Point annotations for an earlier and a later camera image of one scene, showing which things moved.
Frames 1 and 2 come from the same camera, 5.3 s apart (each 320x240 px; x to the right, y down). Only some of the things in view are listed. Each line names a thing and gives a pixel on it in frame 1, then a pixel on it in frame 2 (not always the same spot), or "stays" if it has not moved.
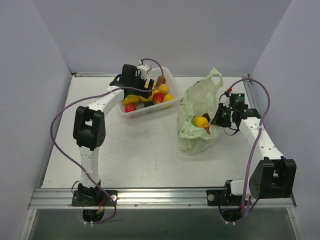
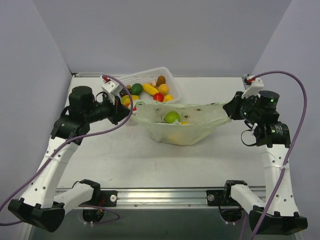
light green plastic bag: x=199 y=98 → x=197 y=120
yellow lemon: x=201 y=122 → x=173 y=138
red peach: x=158 y=97 stays
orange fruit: x=163 y=88 stays
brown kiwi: x=160 y=79 stays
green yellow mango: x=131 y=99 stays
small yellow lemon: x=168 y=97 stays
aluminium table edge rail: x=48 y=198 stays
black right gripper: x=222 y=116 → x=234 y=107
